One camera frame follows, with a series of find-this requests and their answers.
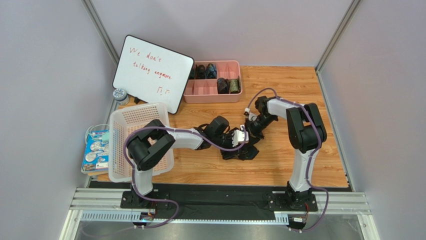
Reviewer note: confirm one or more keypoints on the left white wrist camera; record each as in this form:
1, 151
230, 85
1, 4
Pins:
240, 136

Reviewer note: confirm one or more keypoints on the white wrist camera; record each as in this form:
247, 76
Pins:
240, 136
248, 115

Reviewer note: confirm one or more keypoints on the white whiteboard with red writing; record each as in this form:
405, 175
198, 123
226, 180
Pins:
152, 73

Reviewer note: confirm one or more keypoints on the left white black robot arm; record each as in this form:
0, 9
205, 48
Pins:
144, 148

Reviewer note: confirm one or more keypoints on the olive green rolled tie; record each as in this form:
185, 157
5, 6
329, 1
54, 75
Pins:
234, 85

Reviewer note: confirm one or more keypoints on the black glossy rolled tie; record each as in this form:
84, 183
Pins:
223, 86

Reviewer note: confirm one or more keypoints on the dark blue rolled tie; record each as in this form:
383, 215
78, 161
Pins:
211, 71

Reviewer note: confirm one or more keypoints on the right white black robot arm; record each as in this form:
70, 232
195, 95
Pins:
306, 134

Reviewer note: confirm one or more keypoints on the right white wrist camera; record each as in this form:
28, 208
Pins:
248, 115

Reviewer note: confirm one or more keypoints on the black floral patterned tie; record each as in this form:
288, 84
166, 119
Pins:
247, 152

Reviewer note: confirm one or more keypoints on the aluminium frame rail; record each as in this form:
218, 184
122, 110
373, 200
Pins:
93, 214

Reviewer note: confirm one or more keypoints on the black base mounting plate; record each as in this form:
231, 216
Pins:
214, 202

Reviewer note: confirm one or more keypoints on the small blue white jar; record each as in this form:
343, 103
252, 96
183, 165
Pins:
121, 96

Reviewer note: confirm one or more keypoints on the pink divided organizer box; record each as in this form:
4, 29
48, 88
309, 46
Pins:
203, 91

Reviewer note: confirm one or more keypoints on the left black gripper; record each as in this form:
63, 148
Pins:
237, 150

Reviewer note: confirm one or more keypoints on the white plastic mesh basket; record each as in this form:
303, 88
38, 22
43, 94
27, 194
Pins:
122, 123

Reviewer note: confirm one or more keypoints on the black rolled tie far left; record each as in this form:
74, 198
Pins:
191, 75

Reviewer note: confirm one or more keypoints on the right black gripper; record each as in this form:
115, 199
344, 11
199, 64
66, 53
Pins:
252, 129

